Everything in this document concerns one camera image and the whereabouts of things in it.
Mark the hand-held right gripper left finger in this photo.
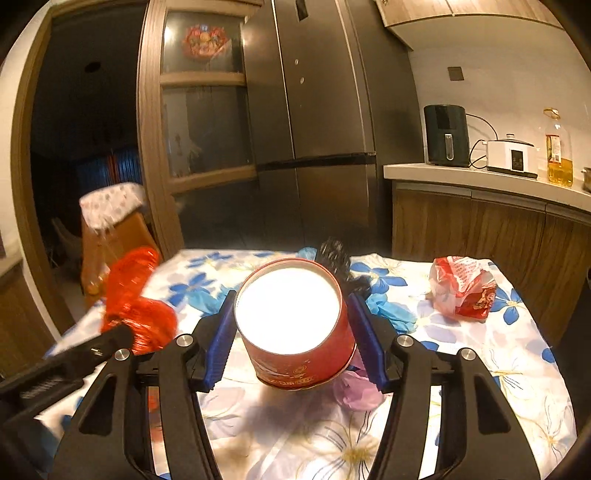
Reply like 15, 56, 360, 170
53, 290, 237, 480

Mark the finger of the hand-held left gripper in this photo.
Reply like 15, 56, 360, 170
46, 324, 134, 377

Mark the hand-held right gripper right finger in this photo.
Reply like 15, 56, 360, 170
347, 293, 539, 480

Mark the red foil mesh bag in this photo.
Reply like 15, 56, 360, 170
100, 247, 178, 356

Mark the red paper cup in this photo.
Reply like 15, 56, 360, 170
235, 257, 358, 391

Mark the black plastic bag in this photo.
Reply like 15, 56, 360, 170
318, 237, 371, 297

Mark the clear plastic bag of fruit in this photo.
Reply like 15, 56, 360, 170
83, 226, 114, 296

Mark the red and white plastic bag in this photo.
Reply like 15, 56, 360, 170
428, 256, 498, 320

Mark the orange chair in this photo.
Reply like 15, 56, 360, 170
81, 210, 160, 308

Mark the blue floral tablecloth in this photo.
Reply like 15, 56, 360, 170
34, 247, 578, 480

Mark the dotted white cloth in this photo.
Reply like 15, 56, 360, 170
79, 182, 145, 229

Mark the kitchen counter with wooden cabinets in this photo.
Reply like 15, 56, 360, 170
383, 164, 591, 347

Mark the wooden glass-panel door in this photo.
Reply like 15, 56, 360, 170
136, 0, 273, 259

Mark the black air fryer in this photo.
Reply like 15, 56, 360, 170
424, 104, 470, 168

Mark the grey refrigerator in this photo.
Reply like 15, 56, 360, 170
240, 0, 421, 259

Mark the white rice cooker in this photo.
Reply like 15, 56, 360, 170
485, 134, 539, 179

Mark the cooking oil bottle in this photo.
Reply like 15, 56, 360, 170
543, 108, 574, 188

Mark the red round door decoration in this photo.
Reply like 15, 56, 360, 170
181, 24, 230, 61

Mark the black power cable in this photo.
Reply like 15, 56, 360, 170
465, 113, 494, 171

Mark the wooden wall cabinet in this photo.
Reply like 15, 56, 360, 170
376, 0, 555, 51

